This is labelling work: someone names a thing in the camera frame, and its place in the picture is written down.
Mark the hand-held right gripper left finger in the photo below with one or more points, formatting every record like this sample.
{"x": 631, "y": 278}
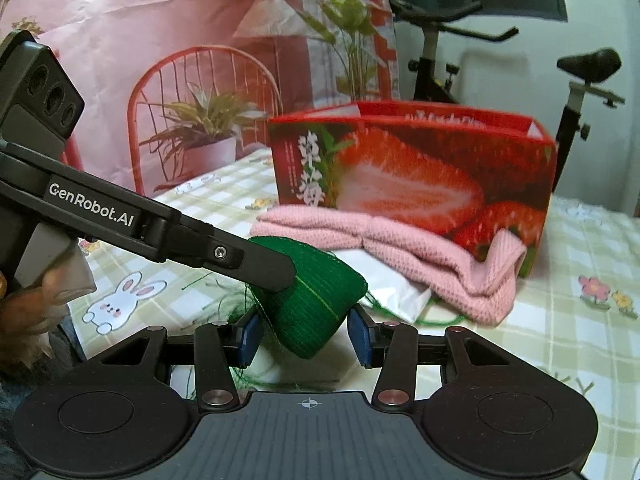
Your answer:
{"x": 248, "y": 336}

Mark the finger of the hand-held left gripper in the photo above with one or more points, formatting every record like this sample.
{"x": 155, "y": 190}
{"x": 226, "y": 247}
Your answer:
{"x": 260, "y": 270}

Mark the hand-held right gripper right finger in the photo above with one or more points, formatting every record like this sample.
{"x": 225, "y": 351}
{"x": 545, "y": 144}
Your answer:
{"x": 360, "y": 336}

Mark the green knitted cloth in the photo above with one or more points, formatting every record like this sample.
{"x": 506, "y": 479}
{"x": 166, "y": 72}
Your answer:
{"x": 310, "y": 305}

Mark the pink knitted scarf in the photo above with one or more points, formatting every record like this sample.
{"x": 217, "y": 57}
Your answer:
{"x": 425, "y": 265}

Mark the red strawberry print box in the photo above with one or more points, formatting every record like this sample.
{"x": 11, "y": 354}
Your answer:
{"x": 400, "y": 180}

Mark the person's left hand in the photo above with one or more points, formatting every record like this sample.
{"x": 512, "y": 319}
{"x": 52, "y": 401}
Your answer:
{"x": 52, "y": 287}

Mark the white plastic bag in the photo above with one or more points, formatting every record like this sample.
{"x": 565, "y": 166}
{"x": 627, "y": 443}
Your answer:
{"x": 390, "y": 292}

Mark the pink printed backdrop cloth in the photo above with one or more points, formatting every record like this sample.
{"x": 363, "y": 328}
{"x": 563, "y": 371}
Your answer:
{"x": 150, "y": 20}

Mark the checked cartoon tablecloth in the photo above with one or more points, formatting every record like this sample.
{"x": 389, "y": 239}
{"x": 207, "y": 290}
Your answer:
{"x": 550, "y": 320}

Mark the black exercise bike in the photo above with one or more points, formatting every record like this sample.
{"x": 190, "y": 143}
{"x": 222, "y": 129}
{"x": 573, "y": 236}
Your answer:
{"x": 430, "y": 85}

